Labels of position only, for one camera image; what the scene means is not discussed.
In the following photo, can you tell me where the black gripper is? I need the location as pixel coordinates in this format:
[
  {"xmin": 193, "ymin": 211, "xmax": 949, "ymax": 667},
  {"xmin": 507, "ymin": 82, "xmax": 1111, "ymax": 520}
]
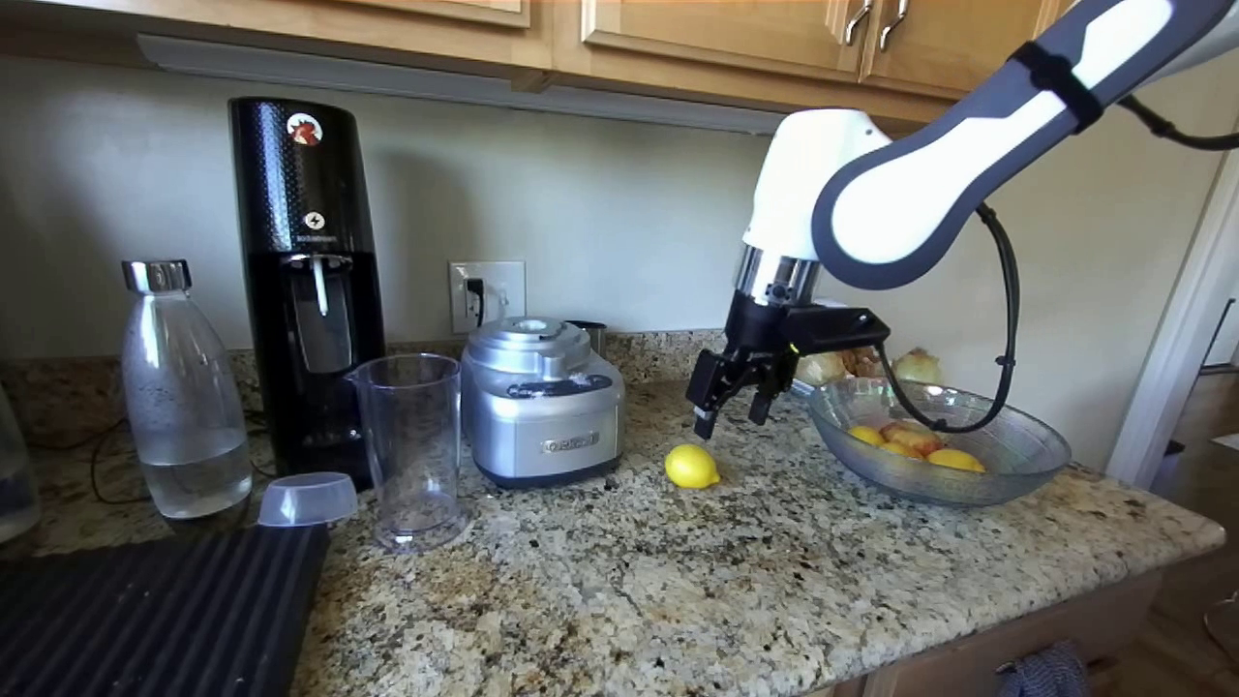
[{"xmin": 685, "ymin": 291, "xmax": 814, "ymax": 445}]

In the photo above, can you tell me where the red yellow apple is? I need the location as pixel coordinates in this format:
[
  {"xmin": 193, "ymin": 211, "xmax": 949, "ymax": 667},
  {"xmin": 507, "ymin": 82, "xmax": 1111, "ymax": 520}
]
[{"xmin": 881, "ymin": 419, "xmax": 949, "ymax": 466}]

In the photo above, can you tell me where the clear glass bowl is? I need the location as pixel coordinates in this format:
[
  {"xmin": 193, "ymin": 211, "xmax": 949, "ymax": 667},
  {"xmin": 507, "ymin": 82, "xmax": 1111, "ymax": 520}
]
[{"xmin": 805, "ymin": 378, "xmax": 1075, "ymax": 511}]

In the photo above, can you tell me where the brown onion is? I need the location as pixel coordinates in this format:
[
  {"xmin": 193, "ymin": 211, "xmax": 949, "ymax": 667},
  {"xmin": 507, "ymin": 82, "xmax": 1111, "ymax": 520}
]
[{"xmin": 845, "ymin": 346, "xmax": 894, "ymax": 383}]

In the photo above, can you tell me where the small silver kitchen appliance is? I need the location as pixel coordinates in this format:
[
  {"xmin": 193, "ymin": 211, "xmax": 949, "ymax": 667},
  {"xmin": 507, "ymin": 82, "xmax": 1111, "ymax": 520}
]
[{"xmin": 455, "ymin": 313, "xmax": 631, "ymax": 493}]

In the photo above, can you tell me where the black power plug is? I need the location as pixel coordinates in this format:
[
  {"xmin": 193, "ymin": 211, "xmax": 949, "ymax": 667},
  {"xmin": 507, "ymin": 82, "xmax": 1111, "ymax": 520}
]
[{"xmin": 459, "ymin": 272, "xmax": 504, "ymax": 329}]

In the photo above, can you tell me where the clear plastic measuring cup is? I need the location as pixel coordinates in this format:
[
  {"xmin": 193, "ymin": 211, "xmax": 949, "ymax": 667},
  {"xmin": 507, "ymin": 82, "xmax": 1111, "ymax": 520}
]
[{"xmin": 343, "ymin": 348, "xmax": 467, "ymax": 553}]

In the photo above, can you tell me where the wooden upper cabinet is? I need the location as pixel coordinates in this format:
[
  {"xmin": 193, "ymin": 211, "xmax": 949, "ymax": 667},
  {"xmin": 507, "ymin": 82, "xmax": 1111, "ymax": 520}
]
[{"xmin": 0, "ymin": 0, "xmax": 1086, "ymax": 133}]

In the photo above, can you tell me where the wooden cabinet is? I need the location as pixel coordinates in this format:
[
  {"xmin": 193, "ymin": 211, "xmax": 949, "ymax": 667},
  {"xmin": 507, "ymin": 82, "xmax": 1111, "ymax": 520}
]
[
  {"xmin": 823, "ymin": 566, "xmax": 1164, "ymax": 697},
  {"xmin": 0, "ymin": 0, "xmax": 1086, "ymax": 133}
]

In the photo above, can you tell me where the wooden lower cabinet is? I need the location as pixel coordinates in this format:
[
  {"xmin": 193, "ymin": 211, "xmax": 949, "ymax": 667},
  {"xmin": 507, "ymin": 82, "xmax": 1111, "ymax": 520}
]
[{"xmin": 823, "ymin": 566, "xmax": 1164, "ymax": 697}]

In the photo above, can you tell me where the grey hanging towel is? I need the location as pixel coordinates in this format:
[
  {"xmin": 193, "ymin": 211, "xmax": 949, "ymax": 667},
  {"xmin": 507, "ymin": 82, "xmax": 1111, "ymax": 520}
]
[{"xmin": 989, "ymin": 641, "xmax": 1094, "ymax": 697}]

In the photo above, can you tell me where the translucent plastic lid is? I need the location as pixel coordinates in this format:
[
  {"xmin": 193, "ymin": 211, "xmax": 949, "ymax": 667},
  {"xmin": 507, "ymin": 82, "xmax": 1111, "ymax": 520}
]
[{"xmin": 250, "ymin": 468, "xmax": 365, "ymax": 535}]

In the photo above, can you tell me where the black soda maker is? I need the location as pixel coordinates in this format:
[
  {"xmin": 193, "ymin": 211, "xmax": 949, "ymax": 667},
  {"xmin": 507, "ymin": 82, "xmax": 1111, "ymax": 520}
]
[{"xmin": 228, "ymin": 94, "xmax": 388, "ymax": 494}]

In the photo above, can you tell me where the glass bottle with steel cap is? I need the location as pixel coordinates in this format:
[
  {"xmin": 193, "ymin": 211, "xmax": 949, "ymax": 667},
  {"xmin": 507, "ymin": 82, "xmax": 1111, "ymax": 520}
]
[{"xmin": 116, "ymin": 257, "xmax": 259, "ymax": 524}]

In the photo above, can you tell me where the black ribbed drying mat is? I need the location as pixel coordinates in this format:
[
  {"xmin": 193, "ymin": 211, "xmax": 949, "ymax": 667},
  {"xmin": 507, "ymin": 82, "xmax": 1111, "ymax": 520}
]
[{"xmin": 0, "ymin": 520, "xmax": 338, "ymax": 697}]

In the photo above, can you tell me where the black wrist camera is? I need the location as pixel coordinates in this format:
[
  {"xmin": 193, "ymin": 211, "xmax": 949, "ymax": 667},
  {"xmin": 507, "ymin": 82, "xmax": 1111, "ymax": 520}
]
[{"xmin": 777, "ymin": 307, "xmax": 894, "ymax": 362}]

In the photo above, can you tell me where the white wall outlet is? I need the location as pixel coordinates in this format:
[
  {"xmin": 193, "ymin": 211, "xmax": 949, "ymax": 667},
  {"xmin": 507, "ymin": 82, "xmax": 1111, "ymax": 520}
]
[{"xmin": 446, "ymin": 260, "xmax": 530, "ymax": 335}]

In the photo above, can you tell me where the metal cabinet handle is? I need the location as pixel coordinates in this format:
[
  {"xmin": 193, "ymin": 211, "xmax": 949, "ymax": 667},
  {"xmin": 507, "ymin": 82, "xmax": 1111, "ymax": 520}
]
[
  {"xmin": 873, "ymin": 0, "xmax": 912, "ymax": 59},
  {"xmin": 836, "ymin": 0, "xmax": 877, "ymax": 55}
]

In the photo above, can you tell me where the black velcro strap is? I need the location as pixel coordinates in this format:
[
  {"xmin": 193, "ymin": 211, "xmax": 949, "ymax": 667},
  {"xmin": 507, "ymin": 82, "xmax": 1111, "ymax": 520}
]
[{"xmin": 1006, "ymin": 40, "xmax": 1111, "ymax": 137}]

